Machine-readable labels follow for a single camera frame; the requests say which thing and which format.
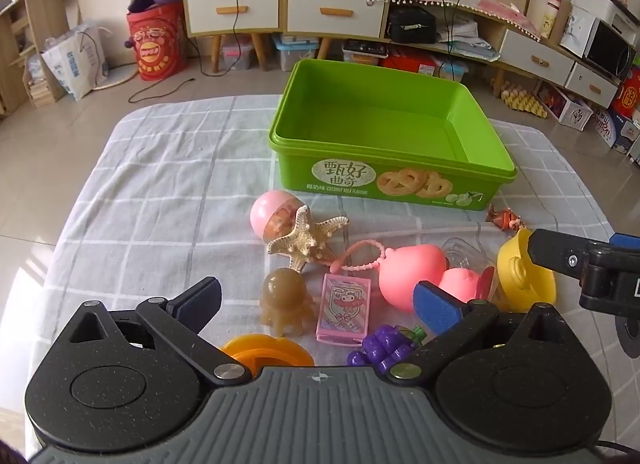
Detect brown figurine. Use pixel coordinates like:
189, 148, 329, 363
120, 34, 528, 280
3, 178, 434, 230
486, 203, 523, 232

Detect pink rubber toy with strap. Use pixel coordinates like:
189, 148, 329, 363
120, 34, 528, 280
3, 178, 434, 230
330, 239, 496, 317

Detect clear storage box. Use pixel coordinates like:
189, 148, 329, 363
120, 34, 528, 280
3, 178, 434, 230
435, 62, 468, 82

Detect black microwave oven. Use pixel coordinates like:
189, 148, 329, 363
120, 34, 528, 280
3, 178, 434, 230
582, 17, 638, 82

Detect purple toy grapes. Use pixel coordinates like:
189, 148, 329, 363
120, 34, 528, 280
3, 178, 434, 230
346, 325, 426, 375

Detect wooden desk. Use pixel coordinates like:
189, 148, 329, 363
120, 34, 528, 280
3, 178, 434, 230
0, 0, 76, 117

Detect white paper bag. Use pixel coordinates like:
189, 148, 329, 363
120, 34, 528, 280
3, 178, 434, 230
41, 22, 108, 101

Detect black power cable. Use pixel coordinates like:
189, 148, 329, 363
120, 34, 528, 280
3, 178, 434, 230
127, 0, 273, 104

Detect yellow egg tray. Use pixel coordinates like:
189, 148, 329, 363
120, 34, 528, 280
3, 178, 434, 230
492, 78, 548, 119

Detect low wooden stand with drawers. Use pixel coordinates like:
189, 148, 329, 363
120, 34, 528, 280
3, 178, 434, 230
385, 0, 621, 110

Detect red printed bucket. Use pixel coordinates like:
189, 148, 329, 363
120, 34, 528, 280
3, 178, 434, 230
126, 2, 190, 81

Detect wooden cabinet with white drawer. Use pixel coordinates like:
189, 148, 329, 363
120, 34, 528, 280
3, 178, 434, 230
179, 0, 286, 72
282, 0, 395, 61

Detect pink card box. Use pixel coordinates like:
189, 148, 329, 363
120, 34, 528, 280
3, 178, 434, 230
316, 273, 372, 346

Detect yellow plastic toy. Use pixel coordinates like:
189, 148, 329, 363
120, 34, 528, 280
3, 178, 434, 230
496, 228, 557, 310

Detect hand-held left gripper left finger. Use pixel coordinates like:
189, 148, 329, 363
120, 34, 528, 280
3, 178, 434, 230
67, 277, 253, 387

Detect pink capsule ball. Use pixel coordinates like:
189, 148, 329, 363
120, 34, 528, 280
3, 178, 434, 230
249, 191, 306, 245

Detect beige starfish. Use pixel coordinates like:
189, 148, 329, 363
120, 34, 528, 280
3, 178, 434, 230
265, 205, 349, 272

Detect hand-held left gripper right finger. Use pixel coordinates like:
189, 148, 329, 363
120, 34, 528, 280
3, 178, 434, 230
392, 281, 576, 385

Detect clear plastic case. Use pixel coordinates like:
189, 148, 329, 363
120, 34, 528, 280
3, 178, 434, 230
440, 237, 501, 295

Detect green plastic cookie box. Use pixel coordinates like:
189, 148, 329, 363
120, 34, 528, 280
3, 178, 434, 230
269, 58, 517, 211

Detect grey checked tablecloth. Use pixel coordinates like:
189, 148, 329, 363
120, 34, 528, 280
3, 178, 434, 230
25, 94, 640, 455

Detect red flat box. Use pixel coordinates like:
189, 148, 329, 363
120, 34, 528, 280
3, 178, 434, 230
382, 54, 438, 80

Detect black bag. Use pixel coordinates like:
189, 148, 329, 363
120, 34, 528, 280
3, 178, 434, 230
389, 7, 438, 44

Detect orange plastic toy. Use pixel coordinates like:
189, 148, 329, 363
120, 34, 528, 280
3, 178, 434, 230
220, 334, 316, 380

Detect red and white box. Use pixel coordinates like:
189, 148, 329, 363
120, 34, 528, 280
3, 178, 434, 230
535, 79, 593, 131

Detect brown octopus toy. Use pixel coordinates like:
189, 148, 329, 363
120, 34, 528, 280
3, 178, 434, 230
258, 267, 317, 337

